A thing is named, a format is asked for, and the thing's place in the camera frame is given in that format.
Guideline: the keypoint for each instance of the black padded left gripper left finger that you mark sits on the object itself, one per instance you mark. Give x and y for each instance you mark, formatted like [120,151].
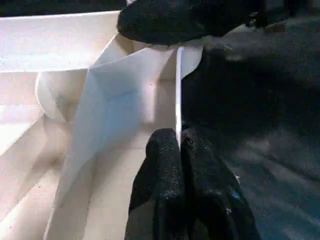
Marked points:
[157,187]

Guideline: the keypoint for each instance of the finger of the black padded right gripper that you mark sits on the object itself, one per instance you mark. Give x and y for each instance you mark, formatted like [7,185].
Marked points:
[175,22]

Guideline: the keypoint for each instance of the white plastic table top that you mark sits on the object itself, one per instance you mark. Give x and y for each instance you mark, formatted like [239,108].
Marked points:
[62,125]

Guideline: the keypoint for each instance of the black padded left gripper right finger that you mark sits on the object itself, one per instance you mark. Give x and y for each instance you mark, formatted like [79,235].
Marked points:
[212,200]

